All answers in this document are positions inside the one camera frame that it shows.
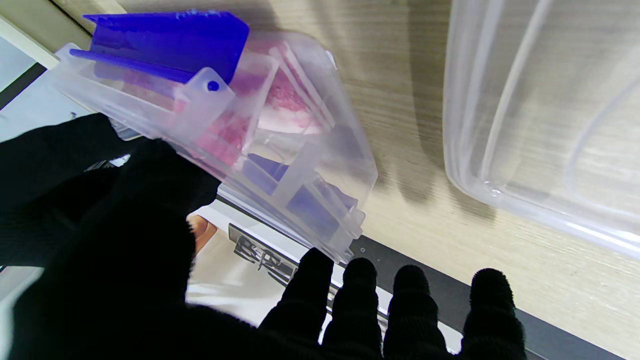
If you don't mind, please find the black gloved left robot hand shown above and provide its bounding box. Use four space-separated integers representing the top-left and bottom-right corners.
10 140 528 360

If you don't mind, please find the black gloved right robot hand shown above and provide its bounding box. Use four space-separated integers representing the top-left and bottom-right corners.
0 112 151 266

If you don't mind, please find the clear container with blue clips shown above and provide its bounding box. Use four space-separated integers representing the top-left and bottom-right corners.
50 10 378 263

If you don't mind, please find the clear lid with blue label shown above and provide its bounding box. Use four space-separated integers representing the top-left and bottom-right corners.
442 0 640 261

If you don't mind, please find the stack of raw bacon slices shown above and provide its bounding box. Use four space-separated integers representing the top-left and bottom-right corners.
125 42 326 171

